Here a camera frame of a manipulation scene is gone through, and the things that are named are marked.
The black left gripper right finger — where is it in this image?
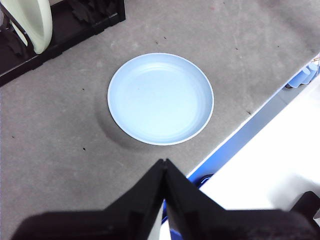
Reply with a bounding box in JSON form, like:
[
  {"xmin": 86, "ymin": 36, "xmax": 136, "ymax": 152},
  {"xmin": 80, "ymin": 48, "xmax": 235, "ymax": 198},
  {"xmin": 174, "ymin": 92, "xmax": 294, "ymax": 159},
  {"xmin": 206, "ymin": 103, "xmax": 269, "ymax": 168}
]
[{"xmin": 163, "ymin": 158, "xmax": 320, "ymax": 240}]

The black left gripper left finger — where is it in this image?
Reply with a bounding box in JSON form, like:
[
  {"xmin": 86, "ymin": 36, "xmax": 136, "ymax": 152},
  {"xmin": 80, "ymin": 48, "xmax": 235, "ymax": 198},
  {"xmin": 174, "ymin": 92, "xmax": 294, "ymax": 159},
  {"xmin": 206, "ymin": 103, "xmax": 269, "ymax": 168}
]
[{"xmin": 13, "ymin": 158, "xmax": 167, "ymax": 240}]

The blue round plate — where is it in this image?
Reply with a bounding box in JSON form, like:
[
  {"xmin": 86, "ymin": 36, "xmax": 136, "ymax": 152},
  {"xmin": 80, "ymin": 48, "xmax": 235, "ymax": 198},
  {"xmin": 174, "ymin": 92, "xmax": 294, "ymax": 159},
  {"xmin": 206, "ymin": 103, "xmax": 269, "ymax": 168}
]
[{"xmin": 107, "ymin": 52, "xmax": 215, "ymax": 147}]

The black plate rack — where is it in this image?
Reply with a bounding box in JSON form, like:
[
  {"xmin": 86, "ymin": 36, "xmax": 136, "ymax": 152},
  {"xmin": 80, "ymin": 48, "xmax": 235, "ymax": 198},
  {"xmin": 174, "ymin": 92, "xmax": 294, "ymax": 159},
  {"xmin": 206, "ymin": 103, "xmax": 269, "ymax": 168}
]
[{"xmin": 0, "ymin": 0, "xmax": 127, "ymax": 88}]

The green round plate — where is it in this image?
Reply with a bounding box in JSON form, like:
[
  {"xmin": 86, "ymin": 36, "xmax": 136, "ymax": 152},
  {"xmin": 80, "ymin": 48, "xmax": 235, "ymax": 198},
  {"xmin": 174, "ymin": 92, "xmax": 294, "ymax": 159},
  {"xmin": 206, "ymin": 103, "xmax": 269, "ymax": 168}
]
[{"xmin": 0, "ymin": 0, "xmax": 54, "ymax": 55}]

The blue plastic container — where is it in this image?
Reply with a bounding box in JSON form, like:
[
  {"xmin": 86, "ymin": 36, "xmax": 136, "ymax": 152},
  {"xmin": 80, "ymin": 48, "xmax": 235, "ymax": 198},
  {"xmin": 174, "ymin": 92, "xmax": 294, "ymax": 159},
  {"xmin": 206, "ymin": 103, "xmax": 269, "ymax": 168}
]
[{"xmin": 286, "ymin": 62, "xmax": 315, "ymax": 89}]

